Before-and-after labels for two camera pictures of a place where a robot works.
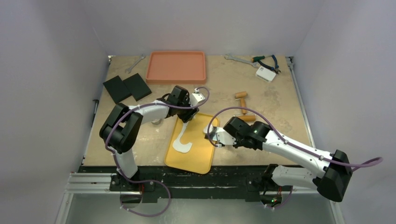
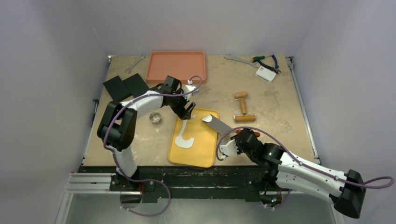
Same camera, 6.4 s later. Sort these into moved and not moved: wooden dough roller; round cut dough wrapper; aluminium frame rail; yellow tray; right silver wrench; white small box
Moved: yellow tray; round cut dough wrapper
Not moved: right silver wrench; wooden dough roller; white small box; aluminium frame rail
